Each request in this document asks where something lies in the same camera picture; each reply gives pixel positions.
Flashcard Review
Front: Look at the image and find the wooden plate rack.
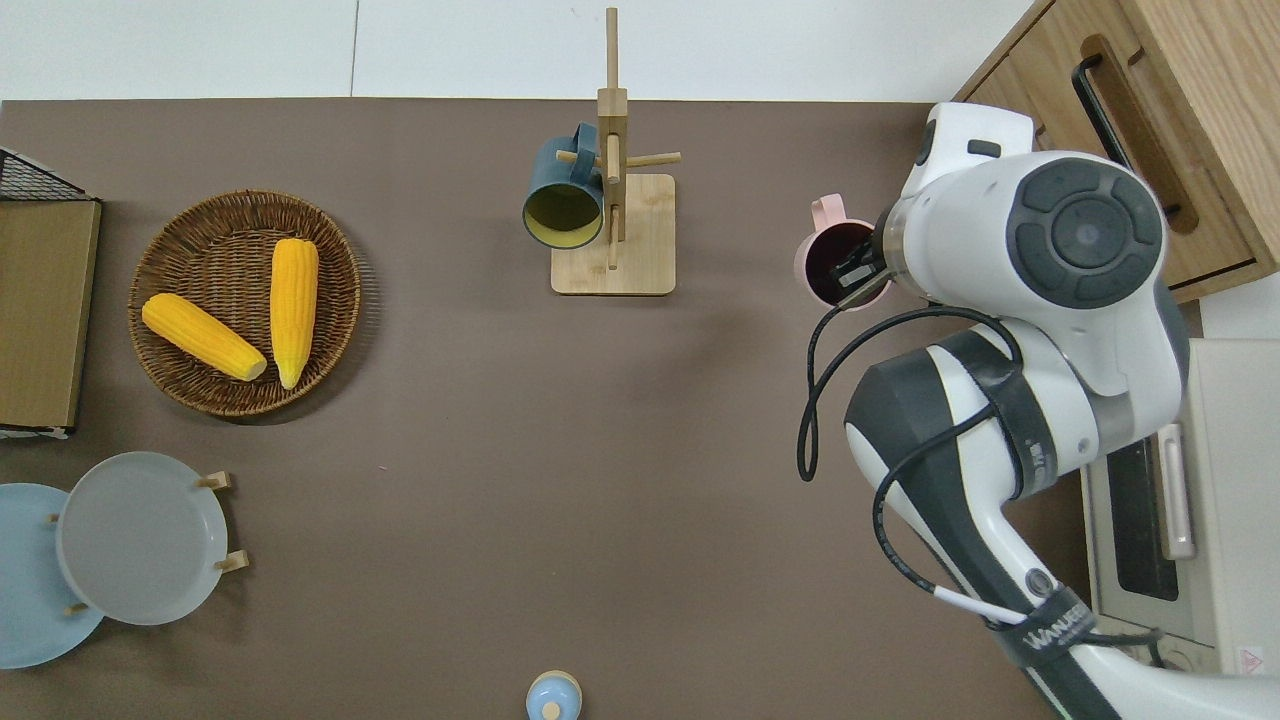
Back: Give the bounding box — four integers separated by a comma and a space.
44, 470, 251, 616

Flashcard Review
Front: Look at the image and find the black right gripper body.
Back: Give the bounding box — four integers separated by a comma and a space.
850, 222, 893, 286

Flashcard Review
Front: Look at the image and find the pink mug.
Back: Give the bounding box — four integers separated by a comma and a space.
795, 194, 893, 313

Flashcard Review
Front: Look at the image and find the white oven door handle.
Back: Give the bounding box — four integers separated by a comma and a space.
1158, 424, 1197, 561

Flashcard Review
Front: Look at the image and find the black velcro cable strap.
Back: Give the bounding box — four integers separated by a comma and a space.
1000, 590, 1099, 666
940, 330, 1061, 501

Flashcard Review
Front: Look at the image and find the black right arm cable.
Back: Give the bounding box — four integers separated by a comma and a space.
797, 285, 1163, 666

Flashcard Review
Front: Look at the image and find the brown table mat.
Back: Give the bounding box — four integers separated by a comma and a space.
0, 98, 1206, 720

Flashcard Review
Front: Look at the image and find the dark blue mug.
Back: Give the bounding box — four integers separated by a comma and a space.
523, 122, 607, 251

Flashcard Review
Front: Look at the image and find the black cabinet handle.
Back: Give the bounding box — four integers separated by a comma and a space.
1072, 54, 1183, 223

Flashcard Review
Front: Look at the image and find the wire basket with wooden shelf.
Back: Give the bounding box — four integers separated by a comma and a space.
0, 148, 103, 441

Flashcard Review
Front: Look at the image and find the blue round timer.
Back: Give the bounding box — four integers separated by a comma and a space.
526, 670, 583, 720

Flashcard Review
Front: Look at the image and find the grey plate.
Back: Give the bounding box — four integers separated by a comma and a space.
56, 452, 229, 627

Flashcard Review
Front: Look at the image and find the round wicker basket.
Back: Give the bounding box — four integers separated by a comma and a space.
128, 190, 363, 419

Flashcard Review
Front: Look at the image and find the wooden mug stand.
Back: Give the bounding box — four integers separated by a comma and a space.
551, 7, 683, 297

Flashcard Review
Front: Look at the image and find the yellow corn cob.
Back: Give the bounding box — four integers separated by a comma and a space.
270, 238, 320, 390
142, 293, 269, 382

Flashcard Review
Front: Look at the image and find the wooden cabinet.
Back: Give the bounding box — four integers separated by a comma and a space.
955, 0, 1280, 303

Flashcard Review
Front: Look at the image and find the white toaster oven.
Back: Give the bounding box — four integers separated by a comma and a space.
1080, 338, 1280, 681

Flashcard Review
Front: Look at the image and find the light blue plate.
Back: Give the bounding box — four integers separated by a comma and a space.
0, 483, 105, 669

